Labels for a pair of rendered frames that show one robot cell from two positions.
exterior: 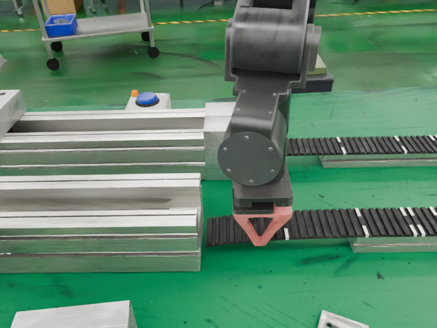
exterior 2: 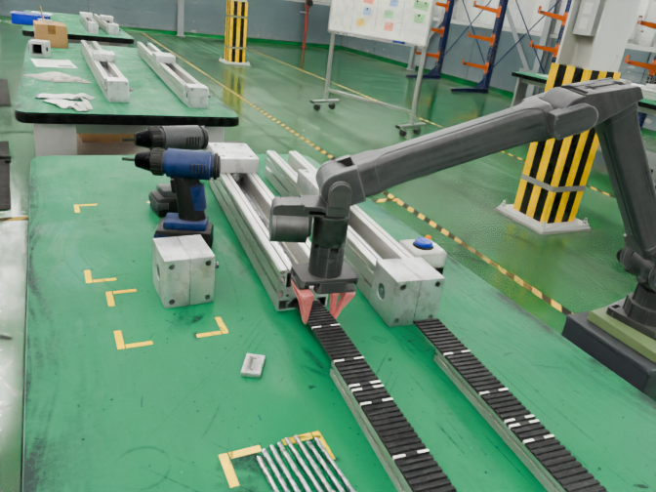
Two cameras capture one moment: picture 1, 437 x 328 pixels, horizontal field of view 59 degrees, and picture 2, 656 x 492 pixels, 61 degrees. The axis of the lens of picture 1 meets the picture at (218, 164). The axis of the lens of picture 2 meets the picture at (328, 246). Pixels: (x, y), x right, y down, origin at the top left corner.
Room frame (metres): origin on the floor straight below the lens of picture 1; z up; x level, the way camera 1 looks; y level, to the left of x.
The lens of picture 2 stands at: (0.00, -0.81, 1.32)
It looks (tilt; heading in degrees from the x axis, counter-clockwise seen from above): 24 degrees down; 64
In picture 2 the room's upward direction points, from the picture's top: 7 degrees clockwise
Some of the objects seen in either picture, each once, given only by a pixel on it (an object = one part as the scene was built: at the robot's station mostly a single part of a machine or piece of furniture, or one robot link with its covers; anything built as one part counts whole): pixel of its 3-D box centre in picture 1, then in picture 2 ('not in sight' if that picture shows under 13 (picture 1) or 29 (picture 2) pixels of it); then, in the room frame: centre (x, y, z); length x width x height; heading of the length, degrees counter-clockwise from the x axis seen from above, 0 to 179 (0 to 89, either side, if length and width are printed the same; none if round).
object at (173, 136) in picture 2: not in sight; (165, 170); (0.19, 0.55, 0.89); 0.20 x 0.08 x 0.22; 10
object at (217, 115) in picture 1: (232, 136); (411, 290); (0.57, -0.03, 0.83); 0.12 x 0.09 x 0.10; 178
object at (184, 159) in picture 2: not in sight; (171, 198); (0.18, 0.35, 0.89); 0.20 x 0.08 x 0.22; 163
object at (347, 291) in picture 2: not in sight; (328, 297); (0.38, -0.05, 0.85); 0.07 x 0.07 x 0.09; 88
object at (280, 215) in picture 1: (259, 210); (314, 298); (0.36, -0.05, 0.85); 0.07 x 0.07 x 0.09; 88
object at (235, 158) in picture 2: not in sight; (232, 162); (0.39, 0.68, 0.87); 0.16 x 0.11 x 0.07; 88
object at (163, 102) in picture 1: (148, 116); (417, 257); (0.68, 0.14, 0.81); 0.10 x 0.08 x 0.06; 178
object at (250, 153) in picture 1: (263, 99); (307, 208); (0.33, -0.04, 1.01); 0.12 x 0.09 x 0.12; 166
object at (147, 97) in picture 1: (147, 99); (423, 244); (0.69, 0.14, 0.84); 0.04 x 0.04 x 0.02
